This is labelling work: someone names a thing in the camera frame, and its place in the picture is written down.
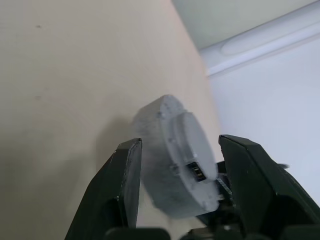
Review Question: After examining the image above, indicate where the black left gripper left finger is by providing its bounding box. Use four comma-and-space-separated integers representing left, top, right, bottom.
64, 137, 143, 240

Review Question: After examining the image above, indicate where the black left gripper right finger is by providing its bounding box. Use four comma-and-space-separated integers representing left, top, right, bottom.
218, 134, 320, 240

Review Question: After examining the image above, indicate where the round grey motor housing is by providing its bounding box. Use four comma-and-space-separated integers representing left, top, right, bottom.
129, 94, 221, 221

